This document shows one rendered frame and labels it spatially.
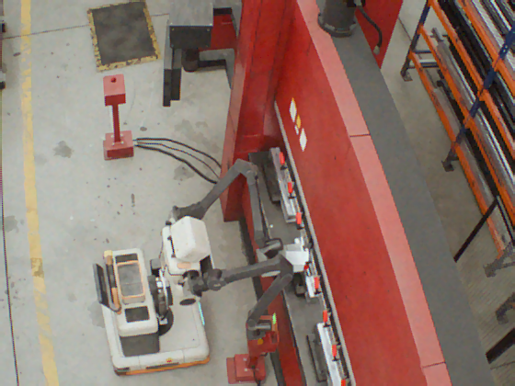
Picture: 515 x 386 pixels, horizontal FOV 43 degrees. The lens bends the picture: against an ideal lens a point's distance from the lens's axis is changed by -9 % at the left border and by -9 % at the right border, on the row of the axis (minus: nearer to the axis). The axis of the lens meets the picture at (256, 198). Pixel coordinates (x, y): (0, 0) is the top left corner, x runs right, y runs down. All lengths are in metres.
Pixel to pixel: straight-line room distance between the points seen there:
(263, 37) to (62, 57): 3.03
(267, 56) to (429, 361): 2.06
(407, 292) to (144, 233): 2.97
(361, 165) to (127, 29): 4.07
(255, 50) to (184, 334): 1.92
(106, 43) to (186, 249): 3.22
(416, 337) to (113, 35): 4.70
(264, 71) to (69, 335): 2.31
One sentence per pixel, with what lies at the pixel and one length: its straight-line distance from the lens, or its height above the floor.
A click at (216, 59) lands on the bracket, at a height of 1.21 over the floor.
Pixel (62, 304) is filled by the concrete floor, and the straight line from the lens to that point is 5.10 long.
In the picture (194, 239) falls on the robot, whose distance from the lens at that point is 3.71.
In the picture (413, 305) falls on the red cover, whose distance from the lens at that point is 2.69.
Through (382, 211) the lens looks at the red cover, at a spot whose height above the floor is 2.30.
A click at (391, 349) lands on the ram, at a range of 2.93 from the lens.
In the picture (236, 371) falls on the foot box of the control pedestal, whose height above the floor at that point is 0.10.
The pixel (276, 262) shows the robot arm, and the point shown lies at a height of 1.43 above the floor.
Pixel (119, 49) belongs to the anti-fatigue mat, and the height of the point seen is 0.02.
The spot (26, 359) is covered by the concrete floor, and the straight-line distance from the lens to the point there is 4.99.
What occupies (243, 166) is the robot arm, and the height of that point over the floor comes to 1.54.
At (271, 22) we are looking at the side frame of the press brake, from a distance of 3.75.
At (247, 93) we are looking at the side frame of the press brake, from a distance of 4.17.
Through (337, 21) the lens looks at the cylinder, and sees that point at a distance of 3.39.
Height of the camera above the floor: 4.63
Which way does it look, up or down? 57 degrees down
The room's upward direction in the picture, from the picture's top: 11 degrees clockwise
